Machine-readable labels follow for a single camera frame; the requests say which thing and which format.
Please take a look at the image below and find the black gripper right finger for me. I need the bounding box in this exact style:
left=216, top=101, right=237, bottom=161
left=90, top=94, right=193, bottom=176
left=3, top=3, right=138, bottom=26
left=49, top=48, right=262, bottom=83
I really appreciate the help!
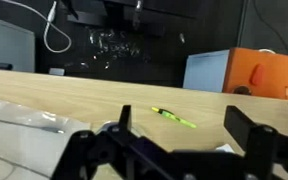
left=223, top=105, right=288, bottom=180

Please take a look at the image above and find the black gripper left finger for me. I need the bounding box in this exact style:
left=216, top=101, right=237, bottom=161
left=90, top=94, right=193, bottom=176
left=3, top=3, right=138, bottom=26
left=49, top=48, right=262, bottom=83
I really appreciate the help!
left=50, top=104, right=172, bottom=180

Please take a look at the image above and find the green pen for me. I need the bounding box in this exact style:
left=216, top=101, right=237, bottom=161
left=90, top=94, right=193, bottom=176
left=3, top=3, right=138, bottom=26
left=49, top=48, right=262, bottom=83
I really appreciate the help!
left=151, top=106, right=198, bottom=129

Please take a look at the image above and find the white paper scrap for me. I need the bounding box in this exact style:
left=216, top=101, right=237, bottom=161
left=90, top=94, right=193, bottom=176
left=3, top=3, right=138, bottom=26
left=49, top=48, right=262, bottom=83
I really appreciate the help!
left=213, top=143, right=236, bottom=154

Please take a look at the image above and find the orange and blue box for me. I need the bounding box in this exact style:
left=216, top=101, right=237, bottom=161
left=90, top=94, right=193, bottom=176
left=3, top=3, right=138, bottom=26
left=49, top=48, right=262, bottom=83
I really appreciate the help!
left=182, top=47, right=288, bottom=101

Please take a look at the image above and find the small grey block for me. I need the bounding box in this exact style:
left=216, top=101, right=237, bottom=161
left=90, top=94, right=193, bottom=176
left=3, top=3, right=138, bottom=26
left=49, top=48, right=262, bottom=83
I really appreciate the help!
left=48, top=67, right=66, bottom=77

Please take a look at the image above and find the clear plastic bag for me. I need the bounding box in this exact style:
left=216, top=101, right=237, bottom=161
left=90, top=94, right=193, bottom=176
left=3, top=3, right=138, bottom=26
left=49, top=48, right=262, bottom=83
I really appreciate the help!
left=0, top=96, right=92, bottom=178

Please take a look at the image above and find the grey cabinet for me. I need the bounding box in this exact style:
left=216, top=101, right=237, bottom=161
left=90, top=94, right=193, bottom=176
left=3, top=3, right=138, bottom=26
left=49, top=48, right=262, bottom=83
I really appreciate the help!
left=0, top=13, right=36, bottom=73

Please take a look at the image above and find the white cable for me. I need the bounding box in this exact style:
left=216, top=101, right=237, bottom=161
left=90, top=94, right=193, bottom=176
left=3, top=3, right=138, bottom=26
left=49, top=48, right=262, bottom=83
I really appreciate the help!
left=2, top=0, right=73, bottom=54

